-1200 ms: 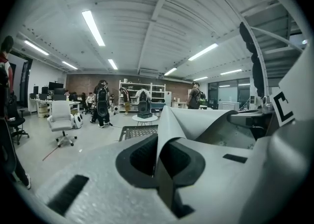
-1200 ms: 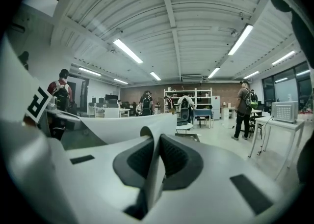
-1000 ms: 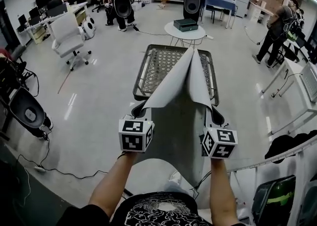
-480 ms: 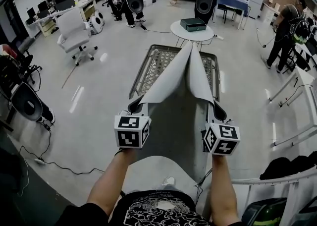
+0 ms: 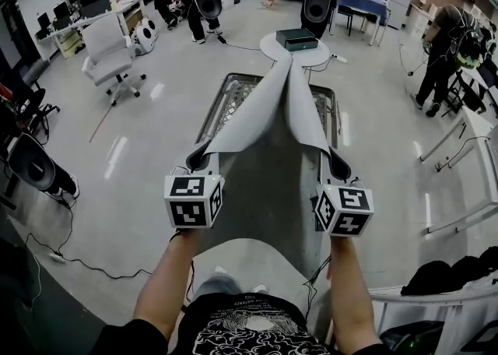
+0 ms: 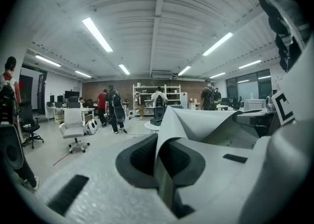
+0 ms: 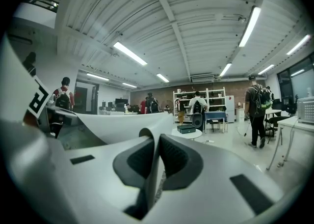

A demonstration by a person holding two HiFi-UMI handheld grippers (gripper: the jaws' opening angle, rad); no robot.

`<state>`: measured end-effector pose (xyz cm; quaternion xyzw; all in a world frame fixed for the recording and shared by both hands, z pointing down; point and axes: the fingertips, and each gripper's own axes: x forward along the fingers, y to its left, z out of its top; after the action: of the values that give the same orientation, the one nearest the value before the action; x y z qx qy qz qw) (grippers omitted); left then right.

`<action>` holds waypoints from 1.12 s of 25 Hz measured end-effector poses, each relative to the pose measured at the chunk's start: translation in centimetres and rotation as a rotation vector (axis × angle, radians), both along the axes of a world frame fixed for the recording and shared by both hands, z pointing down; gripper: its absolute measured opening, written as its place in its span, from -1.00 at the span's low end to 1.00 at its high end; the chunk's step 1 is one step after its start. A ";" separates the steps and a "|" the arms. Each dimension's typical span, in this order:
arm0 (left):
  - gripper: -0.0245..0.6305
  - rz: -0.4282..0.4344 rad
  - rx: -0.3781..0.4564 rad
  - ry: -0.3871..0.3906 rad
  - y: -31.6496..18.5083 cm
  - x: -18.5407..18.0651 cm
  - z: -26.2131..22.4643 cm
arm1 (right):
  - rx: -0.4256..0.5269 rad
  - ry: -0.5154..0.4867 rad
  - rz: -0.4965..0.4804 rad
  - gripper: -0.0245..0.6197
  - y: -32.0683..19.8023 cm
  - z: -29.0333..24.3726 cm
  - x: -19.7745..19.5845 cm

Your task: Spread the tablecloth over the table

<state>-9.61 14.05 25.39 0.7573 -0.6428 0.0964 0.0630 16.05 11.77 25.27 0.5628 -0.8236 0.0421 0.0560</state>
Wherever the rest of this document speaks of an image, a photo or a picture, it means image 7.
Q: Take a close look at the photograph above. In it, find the white shelf unit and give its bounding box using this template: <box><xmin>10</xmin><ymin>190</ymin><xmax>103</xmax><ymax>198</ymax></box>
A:
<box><xmin>172</xmin><ymin>86</ymin><xmax>227</xmax><ymax>123</ymax></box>

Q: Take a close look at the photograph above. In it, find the white fridge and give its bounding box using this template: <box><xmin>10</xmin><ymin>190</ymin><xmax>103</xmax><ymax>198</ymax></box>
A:
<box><xmin>225</xmin><ymin>95</ymin><xmax>236</xmax><ymax>122</ymax></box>

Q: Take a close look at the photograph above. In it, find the round white table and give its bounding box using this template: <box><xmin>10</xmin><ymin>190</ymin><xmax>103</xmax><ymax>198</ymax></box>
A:
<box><xmin>171</xmin><ymin>127</ymin><xmax>203</xmax><ymax>141</ymax></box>

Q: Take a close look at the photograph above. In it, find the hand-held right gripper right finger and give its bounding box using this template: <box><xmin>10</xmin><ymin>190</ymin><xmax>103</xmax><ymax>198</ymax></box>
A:
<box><xmin>154</xmin><ymin>133</ymin><xmax>290</xmax><ymax>224</ymax></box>

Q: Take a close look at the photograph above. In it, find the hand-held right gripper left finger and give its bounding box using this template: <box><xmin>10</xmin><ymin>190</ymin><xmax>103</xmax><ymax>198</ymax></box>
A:
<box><xmin>0</xmin><ymin>119</ymin><xmax>156</xmax><ymax>224</ymax></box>

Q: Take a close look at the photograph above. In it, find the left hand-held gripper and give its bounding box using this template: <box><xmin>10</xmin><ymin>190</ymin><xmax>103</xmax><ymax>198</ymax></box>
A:
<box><xmin>23</xmin><ymin>75</ymin><xmax>79</xmax><ymax>140</ymax></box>

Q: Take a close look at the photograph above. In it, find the white perforated appliance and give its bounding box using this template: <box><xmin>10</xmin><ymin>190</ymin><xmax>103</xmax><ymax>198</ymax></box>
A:
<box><xmin>296</xmin><ymin>96</ymin><xmax>314</xmax><ymax>124</ymax></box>

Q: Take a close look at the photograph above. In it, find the dark green box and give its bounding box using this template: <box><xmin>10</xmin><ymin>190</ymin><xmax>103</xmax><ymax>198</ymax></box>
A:
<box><xmin>177</xmin><ymin>124</ymin><xmax>196</xmax><ymax>134</ymax></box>

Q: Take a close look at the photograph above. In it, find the dark doorway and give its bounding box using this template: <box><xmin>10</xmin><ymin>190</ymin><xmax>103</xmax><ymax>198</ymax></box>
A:
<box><xmin>74</xmin><ymin>82</ymin><xmax>100</xmax><ymax>115</ymax></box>

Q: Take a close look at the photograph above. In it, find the small white cabinet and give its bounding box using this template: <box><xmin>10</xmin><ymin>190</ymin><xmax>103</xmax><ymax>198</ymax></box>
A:
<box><xmin>235</xmin><ymin>107</ymin><xmax>246</xmax><ymax>123</ymax></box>

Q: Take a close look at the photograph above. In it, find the white rectangular table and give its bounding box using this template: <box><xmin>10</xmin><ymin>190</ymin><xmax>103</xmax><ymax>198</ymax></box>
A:
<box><xmin>266</xmin><ymin>116</ymin><xmax>314</xmax><ymax>171</ymax></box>

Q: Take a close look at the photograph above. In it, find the black chair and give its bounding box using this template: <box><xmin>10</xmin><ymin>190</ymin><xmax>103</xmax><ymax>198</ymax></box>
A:
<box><xmin>264</xmin><ymin>116</ymin><xmax>291</xmax><ymax>144</ymax></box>

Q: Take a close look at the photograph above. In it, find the blue table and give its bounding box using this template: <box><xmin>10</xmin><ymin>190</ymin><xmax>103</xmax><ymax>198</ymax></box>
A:
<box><xmin>204</xmin><ymin>111</ymin><xmax>227</xmax><ymax>134</ymax></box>

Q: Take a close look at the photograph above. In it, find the ceiling air conditioner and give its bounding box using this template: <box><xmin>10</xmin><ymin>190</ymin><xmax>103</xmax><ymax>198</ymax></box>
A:
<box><xmin>190</xmin><ymin>73</ymin><xmax>216</xmax><ymax>84</ymax></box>

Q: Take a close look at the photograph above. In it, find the grey table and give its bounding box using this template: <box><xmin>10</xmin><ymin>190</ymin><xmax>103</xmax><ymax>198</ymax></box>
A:
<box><xmin>58</xmin><ymin>121</ymin><xmax>106</xmax><ymax>150</ymax></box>

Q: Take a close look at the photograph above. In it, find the large dark-framed window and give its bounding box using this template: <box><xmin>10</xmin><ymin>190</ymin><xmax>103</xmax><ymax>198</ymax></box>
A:
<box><xmin>276</xmin><ymin>56</ymin><xmax>314</xmax><ymax>112</ymax></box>

